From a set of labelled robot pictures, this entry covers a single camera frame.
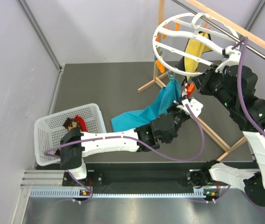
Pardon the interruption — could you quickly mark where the white round clip hanger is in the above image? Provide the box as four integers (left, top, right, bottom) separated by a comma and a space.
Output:
152, 13, 239, 77

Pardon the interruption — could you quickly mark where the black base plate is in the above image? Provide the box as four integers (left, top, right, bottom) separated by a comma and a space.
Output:
62, 169, 219, 189

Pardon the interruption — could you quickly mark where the white perforated plastic basket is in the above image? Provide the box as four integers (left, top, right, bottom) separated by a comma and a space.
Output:
34, 103, 106, 166

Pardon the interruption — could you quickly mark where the brown argyle sock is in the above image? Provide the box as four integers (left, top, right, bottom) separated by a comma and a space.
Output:
63, 118, 81, 131

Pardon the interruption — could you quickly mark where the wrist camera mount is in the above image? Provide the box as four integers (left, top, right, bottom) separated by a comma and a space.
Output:
176, 98, 203, 118
216, 46, 241, 73

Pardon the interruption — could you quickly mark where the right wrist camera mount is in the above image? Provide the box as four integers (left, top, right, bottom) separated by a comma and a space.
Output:
216, 46, 241, 73

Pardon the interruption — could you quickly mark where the red sock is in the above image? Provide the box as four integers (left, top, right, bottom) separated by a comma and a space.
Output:
181, 82, 195, 98
74, 115, 88, 132

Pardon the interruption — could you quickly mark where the yellow cloth with black trim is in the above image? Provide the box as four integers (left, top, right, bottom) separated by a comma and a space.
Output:
175, 32, 212, 82

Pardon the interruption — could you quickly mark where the aluminium frame rail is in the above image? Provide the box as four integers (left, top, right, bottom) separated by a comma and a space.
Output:
17, 0, 64, 73

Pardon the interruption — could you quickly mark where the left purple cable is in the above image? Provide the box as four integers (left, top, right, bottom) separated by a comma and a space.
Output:
44, 104, 206, 203

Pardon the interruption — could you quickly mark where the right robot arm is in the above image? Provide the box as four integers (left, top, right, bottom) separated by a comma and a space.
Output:
192, 65, 265, 207

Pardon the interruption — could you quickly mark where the metal hanging rod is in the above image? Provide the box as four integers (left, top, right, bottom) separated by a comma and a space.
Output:
172, 0, 265, 60

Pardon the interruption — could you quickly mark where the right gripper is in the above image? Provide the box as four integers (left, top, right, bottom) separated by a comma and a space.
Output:
193, 63, 236, 111

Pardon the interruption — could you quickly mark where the teal clothespin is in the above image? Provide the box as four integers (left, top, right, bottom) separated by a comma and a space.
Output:
167, 70, 175, 81

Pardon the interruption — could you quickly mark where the orange clothespin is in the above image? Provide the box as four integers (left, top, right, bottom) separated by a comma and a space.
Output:
188, 83, 195, 93
155, 60, 165, 73

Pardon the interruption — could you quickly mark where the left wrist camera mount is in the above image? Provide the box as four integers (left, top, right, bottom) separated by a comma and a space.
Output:
176, 98, 203, 118

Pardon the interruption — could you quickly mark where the teal cloth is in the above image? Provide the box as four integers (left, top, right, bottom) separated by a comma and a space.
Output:
111, 78, 181, 132

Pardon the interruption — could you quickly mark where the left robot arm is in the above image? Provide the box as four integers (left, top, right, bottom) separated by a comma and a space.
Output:
59, 104, 190, 185

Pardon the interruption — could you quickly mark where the wooden drying rack frame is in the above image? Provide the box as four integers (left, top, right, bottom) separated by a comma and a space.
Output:
137, 0, 265, 162

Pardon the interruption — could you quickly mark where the slotted cable duct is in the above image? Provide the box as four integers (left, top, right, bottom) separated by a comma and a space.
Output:
30, 189, 218, 198

